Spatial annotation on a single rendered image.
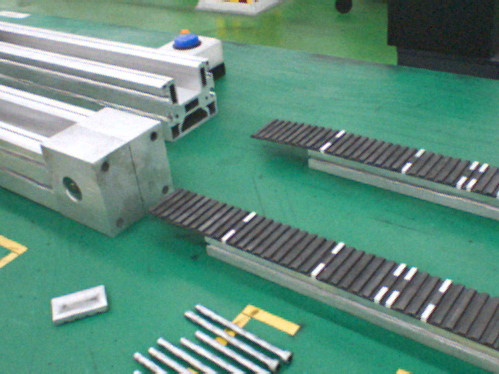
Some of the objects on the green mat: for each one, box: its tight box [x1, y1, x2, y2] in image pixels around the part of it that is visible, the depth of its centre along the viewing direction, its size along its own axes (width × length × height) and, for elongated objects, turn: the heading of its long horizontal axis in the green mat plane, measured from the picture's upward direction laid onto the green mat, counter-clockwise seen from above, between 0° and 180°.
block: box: [40, 107, 175, 237], centre depth 71 cm, size 9×12×10 cm
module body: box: [0, 18, 218, 142], centre depth 107 cm, size 80×10×8 cm, turn 62°
